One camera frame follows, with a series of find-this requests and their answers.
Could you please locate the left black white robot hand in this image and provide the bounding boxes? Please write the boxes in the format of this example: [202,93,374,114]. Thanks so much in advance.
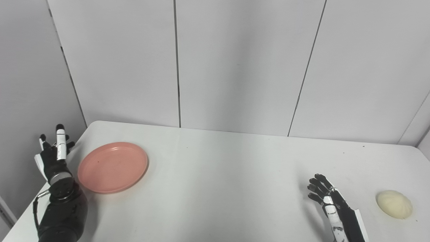
[34,124,76,185]

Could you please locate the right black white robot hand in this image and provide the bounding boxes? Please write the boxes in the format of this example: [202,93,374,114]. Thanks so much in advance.
[307,174,369,242]

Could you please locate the cream steamed bun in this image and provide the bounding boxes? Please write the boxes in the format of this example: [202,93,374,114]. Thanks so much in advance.
[376,190,413,220]

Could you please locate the pink round plate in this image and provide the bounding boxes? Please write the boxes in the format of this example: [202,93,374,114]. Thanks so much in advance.
[77,142,149,194]

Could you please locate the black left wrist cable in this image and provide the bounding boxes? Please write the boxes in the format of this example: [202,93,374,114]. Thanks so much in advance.
[32,189,51,233]

